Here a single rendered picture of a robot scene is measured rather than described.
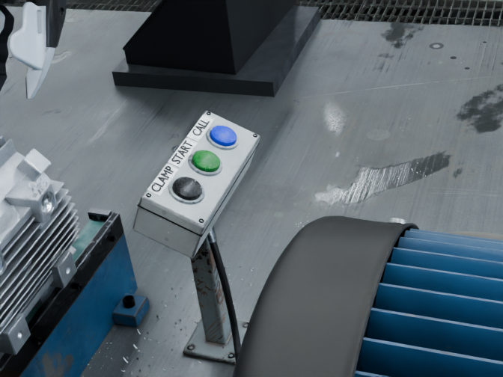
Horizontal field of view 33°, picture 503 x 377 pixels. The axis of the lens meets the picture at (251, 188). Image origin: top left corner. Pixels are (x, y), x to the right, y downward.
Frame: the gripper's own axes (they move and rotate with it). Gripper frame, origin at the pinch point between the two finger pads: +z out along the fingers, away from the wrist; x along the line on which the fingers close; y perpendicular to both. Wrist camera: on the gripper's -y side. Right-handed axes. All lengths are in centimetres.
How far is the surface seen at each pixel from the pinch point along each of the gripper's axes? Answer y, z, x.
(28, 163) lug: -1.9, 8.2, 0.5
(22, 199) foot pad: 1.1, 11.5, 2.1
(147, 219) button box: -2.1, 12.3, 14.6
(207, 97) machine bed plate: -71, 2, -9
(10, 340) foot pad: 4.8, 25.0, 4.0
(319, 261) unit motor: 46, 4, 45
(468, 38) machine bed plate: -97, -13, 33
